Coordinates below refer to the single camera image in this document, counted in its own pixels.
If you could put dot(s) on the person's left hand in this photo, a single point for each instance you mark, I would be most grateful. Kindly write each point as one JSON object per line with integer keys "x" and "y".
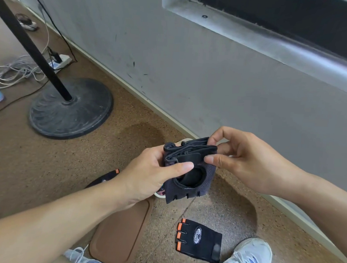
{"x": 138, "y": 177}

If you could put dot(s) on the person's right hand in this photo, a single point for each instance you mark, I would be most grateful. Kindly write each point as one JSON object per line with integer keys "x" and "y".
{"x": 256, "y": 164}

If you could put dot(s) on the person's right thumb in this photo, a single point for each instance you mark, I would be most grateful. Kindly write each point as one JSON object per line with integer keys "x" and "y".
{"x": 221, "y": 162}

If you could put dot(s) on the person's right middle finger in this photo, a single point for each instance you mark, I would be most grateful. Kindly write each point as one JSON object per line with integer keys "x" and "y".
{"x": 226, "y": 147}

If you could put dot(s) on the person's left thumb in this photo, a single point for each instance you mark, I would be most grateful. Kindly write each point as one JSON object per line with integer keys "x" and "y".
{"x": 174, "y": 171}

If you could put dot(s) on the dark grey mesh fingerless glove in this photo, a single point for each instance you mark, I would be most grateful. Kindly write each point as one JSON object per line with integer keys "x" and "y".
{"x": 199, "y": 184}

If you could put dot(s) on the person's left forearm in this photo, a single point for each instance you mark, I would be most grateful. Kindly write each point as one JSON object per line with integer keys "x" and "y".
{"x": 44, "y": 227}

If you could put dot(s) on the person's right forearm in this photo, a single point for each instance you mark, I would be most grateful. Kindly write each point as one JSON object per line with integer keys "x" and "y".
{"x": 330, "y": 204}

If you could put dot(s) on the black orange-trimmed fingerless glove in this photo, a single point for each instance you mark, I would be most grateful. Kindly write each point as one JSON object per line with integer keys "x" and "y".
{"x": 107, "y": 177}
{"x": 201, "y": 244}

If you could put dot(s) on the person's white right shoe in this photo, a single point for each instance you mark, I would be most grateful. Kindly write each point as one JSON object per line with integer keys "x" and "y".
{"x": 248, "y": 257}

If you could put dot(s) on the person's white shoe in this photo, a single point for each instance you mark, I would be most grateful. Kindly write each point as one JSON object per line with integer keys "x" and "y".
{"x": 248, "y": 257}
{"x": 80, "y": 259}

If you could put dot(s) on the black stand with round base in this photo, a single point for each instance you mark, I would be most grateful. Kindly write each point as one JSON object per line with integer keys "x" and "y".
{"x": 72, "y": 112}

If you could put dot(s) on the person's white left shoe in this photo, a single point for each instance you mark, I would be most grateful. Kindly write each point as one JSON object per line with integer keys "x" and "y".
{"x": 80, "y": 259}

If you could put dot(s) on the white power strip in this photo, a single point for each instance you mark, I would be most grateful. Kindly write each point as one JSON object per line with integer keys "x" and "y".
{"x": 64, "y": 61}

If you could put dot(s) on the black plug adapter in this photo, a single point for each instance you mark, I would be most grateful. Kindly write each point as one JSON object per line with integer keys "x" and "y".
{"x": 55, "y": 56}

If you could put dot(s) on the black and white slipper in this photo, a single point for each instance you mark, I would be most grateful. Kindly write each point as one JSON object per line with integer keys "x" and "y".
{"x": 27, "y": 22}

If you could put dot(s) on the dark window frame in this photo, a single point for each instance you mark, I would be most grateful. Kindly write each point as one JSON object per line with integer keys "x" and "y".
{"x": 286, "y": 16}

